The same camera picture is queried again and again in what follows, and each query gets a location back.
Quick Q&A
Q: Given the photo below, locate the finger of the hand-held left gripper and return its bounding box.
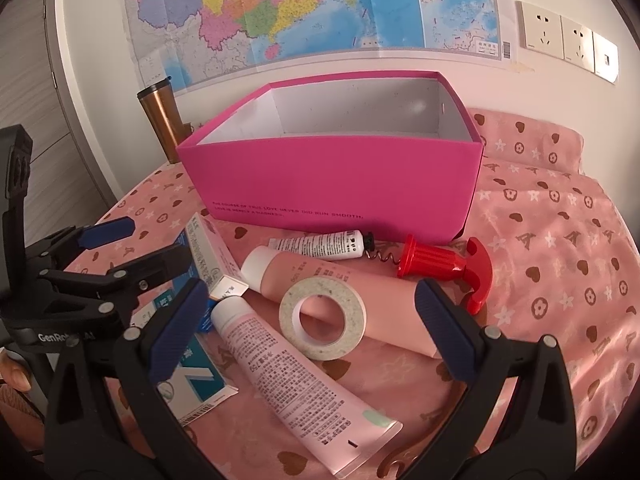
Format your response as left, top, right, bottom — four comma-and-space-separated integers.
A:
39, 242, 195, 322
25, 216, 136, 272

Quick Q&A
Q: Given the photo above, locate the pink cardboard box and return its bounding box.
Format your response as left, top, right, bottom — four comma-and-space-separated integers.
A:
176, 71, 485, 243

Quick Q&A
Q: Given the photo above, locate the red corkscrew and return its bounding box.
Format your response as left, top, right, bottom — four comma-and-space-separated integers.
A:
362, 234, 494, 316

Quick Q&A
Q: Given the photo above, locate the colourful wall map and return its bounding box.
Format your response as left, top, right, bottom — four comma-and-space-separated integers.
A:
121, 0, 503, 93

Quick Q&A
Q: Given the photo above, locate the white wall socket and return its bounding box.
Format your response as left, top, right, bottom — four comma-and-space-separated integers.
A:
517, 1, 566, 58
560, 15, 596, 72

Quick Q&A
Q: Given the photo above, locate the white tape roll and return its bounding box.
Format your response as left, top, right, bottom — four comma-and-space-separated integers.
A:
278, 280, 367, 361

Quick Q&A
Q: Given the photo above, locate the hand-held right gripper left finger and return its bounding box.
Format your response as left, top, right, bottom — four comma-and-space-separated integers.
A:
44, 278, 226, 480

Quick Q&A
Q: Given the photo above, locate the blue white medicine box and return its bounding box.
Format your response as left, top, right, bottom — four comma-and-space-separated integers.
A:
131, 287, 238, 428

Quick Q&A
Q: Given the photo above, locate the small white tube black cap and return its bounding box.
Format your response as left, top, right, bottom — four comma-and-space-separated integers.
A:
267, 230, 376, 261

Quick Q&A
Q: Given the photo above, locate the light pink printed tube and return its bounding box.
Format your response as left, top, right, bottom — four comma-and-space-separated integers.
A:
210, 296, 404, 462

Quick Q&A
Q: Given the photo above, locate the pink printed pillow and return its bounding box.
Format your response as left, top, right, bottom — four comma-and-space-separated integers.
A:
467, 107, 586, 176

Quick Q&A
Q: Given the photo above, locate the copper tumbler with black lid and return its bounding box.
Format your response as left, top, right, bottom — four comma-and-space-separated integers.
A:
137, 76, 193, 164

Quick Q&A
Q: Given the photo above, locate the person's left forearm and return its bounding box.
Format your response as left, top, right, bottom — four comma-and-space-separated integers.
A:
0, 387, 48, 461

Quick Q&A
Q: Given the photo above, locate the large pink tube white cap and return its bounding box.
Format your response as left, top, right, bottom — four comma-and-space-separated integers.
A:
241, 246, 461, 361

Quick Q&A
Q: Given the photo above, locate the grey wardrobe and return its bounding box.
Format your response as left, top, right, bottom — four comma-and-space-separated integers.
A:
0, 0, 108, 246

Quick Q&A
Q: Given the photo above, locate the green white medicine box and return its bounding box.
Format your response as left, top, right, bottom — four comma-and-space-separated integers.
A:
184, 212, 250, 303

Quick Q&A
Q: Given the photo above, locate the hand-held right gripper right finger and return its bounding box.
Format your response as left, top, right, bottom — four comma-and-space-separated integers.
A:
405, 278, 589, 480

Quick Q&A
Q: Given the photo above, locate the white wall plate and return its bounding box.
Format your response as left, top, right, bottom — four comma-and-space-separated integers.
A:
592, 32, 619, 83

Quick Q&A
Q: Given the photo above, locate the pink printed blanket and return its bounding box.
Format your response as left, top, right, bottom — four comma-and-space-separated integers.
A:
75, 107, 640, 480

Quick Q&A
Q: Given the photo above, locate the person's left hand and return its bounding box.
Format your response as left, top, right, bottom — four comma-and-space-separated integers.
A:
0, 349, 38, 394

